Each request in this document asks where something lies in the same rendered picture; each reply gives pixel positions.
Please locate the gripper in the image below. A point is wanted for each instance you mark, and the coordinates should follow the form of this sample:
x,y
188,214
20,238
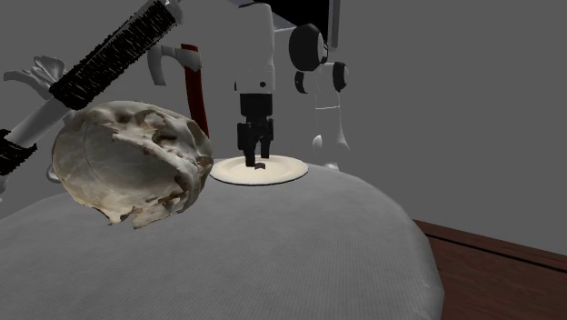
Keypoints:
x,y
256,106

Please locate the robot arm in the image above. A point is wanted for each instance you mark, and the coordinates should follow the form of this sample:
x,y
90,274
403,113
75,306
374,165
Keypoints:
x,y
254,44

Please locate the small brown object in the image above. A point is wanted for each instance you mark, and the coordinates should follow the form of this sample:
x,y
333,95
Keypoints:
x,y
259,166

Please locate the cream round plate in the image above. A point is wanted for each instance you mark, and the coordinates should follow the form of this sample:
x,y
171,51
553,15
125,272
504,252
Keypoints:
x,y
283,170

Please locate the beige animal skull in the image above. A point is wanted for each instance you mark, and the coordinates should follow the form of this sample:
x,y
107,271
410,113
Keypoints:
x,y
124,164

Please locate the white sword with black wrapping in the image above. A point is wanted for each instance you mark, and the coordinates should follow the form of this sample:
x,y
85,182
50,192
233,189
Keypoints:
x,y
110,55

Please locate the white ribbon shaped object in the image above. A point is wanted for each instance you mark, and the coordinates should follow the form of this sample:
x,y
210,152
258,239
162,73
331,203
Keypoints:
x,y
40,75

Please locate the grey bed with wooden frame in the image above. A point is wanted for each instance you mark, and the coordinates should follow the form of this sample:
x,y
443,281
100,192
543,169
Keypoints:
x,y
288,248

